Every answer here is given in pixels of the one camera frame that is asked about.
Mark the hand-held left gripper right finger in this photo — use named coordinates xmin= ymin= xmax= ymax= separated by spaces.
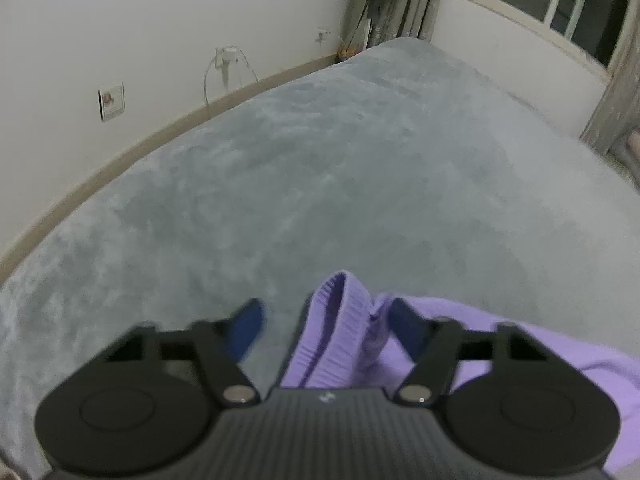
xmin=388 ymin=297 xmax=544 ymax=407

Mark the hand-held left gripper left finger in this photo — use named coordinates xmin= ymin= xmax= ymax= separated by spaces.
xmin=102 ymin=298 xmax=267 ymax=408

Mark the purple garment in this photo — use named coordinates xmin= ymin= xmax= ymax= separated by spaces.
xmin=279 ymin=271 xmax=640 ymax=480

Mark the grey plush bed blanket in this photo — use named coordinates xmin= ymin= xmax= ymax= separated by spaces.
xmin=0 ymin=36 xmax=640 ymax=480

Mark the grey curtain beside bedding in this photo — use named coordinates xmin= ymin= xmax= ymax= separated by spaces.
xmin=579 ymin=5 xmax=640 ymax=157

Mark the grey curtain beside jacket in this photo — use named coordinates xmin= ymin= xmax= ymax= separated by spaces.
xmin=342 ymin=0 xmax=451 ymax=59

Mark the square wall socket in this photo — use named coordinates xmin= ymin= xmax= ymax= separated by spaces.
xmin=98 ymin=82 xmax=126 ymax=122

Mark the white charger with cable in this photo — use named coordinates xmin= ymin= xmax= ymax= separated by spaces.
xmin=202 ymin=45 xmax=259 ymax=112

